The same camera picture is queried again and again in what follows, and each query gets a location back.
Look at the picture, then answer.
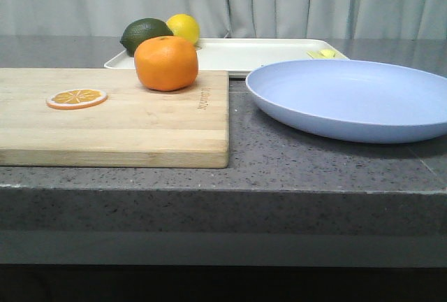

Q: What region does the grey curtain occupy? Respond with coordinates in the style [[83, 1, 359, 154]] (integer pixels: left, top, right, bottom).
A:
[[1, 0, 446, 39]]

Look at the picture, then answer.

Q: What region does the orange fruit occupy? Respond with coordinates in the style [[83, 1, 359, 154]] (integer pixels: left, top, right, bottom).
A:
[[134, 36, 198, 92]]

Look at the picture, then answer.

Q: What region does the dark green lime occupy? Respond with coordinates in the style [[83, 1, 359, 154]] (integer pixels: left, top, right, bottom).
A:
[[120, 17, 173, 57]]

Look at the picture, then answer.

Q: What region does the light blue plate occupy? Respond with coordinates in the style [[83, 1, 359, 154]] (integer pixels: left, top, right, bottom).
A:
[[246, 59, 446, 144]]

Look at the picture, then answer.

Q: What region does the cream white tray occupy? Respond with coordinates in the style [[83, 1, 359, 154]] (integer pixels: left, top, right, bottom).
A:
[[103, 38, 350, 78]]

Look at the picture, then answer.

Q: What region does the wooden cutting board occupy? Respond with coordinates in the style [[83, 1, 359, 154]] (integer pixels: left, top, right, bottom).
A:
[[1, 68, 229, 168]]

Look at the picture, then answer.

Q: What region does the yellow utensil handle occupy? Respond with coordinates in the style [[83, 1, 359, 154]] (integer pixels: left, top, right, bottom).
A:
[[307, 51, 326, 59], [319, 49, 344, 59]]

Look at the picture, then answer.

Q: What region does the orange slice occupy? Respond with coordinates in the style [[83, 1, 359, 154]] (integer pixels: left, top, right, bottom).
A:
[[45, 88, 108, 110]]

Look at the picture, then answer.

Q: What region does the yellow lemon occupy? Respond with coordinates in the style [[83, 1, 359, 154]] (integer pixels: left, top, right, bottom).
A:
[[166, 13, 200, 45]]

